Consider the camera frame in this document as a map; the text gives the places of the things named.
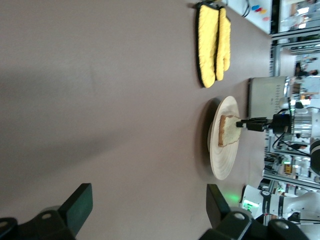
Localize aluminium frame post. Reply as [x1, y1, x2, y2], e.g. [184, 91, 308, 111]
[270, 34, 283, 77]

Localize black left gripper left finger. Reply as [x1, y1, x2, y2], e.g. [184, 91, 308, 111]
[27, 183, 93, 240]

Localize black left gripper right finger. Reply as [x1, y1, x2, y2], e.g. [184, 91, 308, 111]
[199, 184, 256, 240]

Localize brown table cover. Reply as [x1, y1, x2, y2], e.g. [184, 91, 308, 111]
[0, 0, 273, 240]

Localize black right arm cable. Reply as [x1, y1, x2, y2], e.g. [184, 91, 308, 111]
[271, 129, 312, 157]

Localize round light wooden plate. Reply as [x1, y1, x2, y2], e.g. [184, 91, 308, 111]
[207, 95, 241, 180]

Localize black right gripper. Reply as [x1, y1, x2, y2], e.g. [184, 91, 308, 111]
[236, 113, 293, 135]

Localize brown-crusted bread slice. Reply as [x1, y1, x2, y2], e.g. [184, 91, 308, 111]
[217, 114, 242, 148]

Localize beige chrome two-slot toaster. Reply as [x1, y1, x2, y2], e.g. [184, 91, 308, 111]
[248, 76, 291, 119]

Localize yellow quilted oven mitt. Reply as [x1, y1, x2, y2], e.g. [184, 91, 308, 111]
[215, 6, 232, 81]
[195, 2, 220, 89]

